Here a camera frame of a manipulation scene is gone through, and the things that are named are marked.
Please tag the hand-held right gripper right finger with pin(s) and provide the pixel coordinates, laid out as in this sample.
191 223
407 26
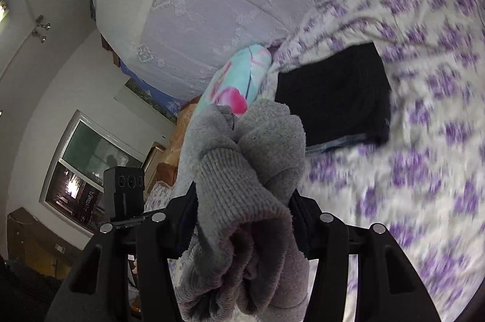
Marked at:
303 219

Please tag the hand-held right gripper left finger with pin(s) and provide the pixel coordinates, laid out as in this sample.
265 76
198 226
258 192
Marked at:
183 223

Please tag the wooden nightstand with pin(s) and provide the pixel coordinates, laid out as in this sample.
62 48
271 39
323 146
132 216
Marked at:
153 166

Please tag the window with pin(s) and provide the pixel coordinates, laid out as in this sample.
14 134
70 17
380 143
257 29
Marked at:
87 170

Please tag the wooden cabinet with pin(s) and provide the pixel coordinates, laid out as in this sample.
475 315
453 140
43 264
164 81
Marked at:
38 242

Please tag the folded black garment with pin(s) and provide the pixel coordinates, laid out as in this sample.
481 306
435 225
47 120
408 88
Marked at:
337 98

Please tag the purple floral bedsheet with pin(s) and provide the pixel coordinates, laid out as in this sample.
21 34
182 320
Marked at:
416 117

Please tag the folded turquoise pink floral quilt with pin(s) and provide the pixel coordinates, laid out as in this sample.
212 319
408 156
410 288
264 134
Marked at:
237 79

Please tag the white lace curtain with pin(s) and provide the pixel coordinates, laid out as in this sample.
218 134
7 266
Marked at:
212 3

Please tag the blue wall poster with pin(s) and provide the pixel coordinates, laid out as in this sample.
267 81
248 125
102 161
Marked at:
151 90

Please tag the wall spot lamp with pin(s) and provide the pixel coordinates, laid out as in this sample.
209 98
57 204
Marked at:
42 22
39 37

